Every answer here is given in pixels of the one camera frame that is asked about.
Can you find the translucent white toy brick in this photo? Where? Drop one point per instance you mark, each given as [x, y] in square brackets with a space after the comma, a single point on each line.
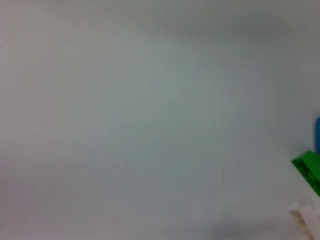
[308, 220]

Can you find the blue toy brick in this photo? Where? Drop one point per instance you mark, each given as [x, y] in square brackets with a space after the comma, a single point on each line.
[318, 135]

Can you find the green narrow toy brick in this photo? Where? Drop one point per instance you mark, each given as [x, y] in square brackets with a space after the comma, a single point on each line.
[308, 167]

